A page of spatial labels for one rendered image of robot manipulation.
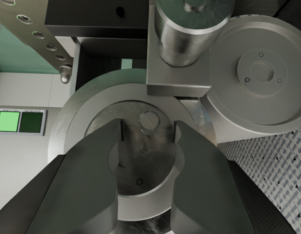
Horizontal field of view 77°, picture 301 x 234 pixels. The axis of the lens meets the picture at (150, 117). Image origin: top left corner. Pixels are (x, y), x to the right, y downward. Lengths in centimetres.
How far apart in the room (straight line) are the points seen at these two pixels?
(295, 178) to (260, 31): 16
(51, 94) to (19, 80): 59
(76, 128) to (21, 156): 43
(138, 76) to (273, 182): 22
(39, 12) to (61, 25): 21
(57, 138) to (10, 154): 43
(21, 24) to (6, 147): 32
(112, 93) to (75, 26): 7
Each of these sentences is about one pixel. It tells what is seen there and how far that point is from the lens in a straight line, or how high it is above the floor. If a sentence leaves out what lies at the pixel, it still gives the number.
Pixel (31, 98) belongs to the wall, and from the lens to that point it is 348.
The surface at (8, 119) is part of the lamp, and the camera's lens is 62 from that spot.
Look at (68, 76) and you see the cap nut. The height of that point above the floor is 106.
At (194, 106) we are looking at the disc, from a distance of 18.
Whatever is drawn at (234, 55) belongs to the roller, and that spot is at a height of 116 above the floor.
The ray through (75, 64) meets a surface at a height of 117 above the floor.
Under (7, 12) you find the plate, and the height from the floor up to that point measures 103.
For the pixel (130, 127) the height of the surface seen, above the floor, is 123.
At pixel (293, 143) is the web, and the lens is 27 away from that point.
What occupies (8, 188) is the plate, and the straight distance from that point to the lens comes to 61.
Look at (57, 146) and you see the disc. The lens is 18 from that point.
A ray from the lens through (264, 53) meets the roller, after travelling 22.
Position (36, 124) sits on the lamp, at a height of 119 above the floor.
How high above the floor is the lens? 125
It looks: 11 degrees down
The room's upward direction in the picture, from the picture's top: 178 degrees counter-clockwise
